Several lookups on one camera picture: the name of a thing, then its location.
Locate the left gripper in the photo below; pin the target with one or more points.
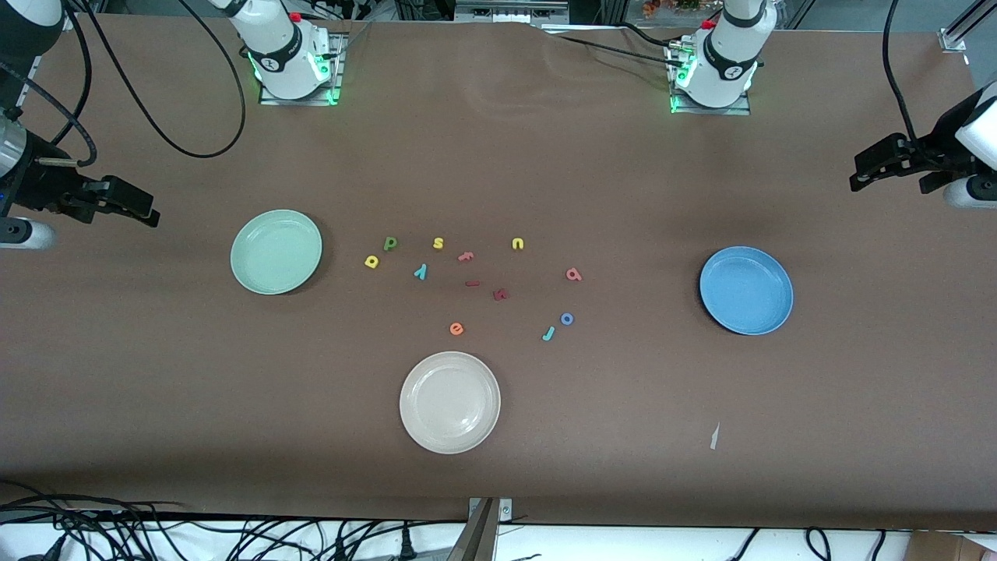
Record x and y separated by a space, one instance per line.
940 149

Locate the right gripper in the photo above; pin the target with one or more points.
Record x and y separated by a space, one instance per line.
36 187

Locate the teal foam letter y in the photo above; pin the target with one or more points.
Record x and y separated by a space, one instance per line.
421 273

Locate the green plate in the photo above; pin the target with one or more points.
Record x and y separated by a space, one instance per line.
276 252

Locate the blue plate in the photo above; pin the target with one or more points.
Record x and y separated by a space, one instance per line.
746 291

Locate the orange flower decoration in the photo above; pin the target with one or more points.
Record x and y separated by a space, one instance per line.
670 6

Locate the small grey paper scrap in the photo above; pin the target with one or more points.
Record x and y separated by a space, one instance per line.
714 439

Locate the brown paper table cover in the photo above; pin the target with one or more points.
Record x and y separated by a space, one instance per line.
498 156

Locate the beige plate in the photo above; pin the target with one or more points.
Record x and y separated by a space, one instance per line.
449 402

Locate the brown cardboard box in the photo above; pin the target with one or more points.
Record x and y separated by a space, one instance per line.
950 549

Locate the black power plug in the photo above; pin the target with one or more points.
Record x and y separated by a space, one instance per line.
405 547
339 549

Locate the grey metal equipment box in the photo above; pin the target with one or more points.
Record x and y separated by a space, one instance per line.
510 9

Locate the grey metal beam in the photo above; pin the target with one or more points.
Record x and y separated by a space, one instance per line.
475 541

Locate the aluminium frame profile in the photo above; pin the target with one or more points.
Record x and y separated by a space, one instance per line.
954 37

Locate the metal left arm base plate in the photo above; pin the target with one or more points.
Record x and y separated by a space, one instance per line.
701 110

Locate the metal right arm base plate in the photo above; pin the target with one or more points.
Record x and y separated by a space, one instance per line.
335 70

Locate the metal table edge bracket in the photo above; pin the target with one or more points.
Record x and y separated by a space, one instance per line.
505 510

